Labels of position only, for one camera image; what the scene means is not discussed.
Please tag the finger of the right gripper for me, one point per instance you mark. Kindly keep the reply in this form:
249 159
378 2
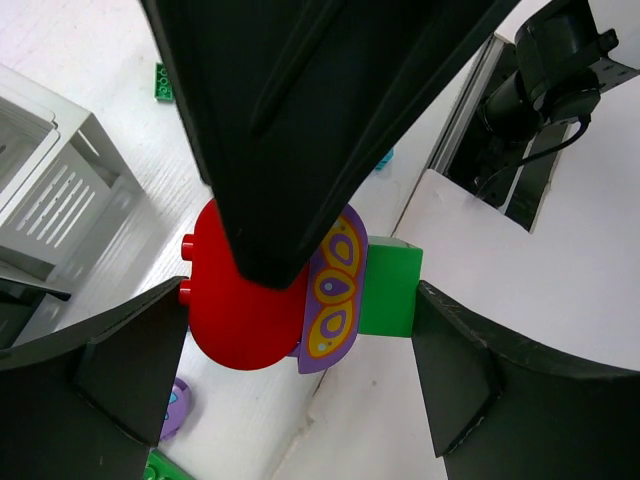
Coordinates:
289 105

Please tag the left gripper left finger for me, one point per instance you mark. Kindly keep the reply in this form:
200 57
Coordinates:
88 401

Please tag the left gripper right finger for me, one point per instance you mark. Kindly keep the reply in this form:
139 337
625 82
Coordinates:
503 406

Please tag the purple round lotus lego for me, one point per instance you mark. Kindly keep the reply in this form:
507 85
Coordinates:
179 407

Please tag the red rounded lego piece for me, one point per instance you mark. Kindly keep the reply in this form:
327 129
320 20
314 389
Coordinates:
235 322

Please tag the green square lego brick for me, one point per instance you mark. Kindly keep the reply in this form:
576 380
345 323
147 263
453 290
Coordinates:
392 276

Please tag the purple butterfly lego tile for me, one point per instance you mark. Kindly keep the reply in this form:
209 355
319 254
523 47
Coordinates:
334 295

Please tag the green flat lego plate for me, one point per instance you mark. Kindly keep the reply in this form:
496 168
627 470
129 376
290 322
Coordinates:
160 467

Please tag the cyan small lego brick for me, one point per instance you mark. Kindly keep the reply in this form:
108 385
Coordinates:
381 165

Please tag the small green sloped lego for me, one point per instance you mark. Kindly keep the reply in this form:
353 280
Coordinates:
163 90

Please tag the black slotted container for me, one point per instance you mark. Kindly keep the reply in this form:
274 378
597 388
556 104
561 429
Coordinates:
21 294

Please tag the white slotted container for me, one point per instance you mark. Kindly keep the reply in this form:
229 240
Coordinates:
59 172

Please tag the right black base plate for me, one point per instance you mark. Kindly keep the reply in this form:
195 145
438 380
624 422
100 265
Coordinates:
518 191

